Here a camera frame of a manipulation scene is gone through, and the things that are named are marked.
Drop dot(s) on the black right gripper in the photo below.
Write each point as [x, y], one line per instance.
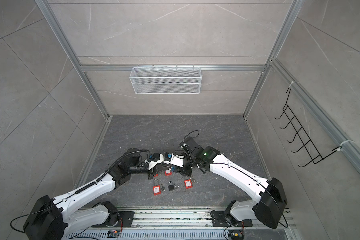
[181, 171]

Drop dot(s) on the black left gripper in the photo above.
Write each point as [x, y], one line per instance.
[165, 167]

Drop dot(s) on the red padlock front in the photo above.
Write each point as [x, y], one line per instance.
[188, 183]

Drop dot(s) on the small black padlock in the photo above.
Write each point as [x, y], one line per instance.
[171, 186]

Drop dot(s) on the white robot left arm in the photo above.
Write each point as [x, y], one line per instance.
[53, 218]

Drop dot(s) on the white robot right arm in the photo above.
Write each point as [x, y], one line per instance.
[268, 198]

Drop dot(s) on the aluminium front rail frame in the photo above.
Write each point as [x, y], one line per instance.
[188, 223]

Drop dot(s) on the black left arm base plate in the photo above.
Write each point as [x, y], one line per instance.
[127, 218]

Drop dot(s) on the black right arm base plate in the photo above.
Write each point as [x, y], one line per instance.
[219, 219]

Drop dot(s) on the white wire mesh basket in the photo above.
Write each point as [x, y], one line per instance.
[166, 80]

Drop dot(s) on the black wire hook rack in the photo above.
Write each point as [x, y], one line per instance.
[302, 136]

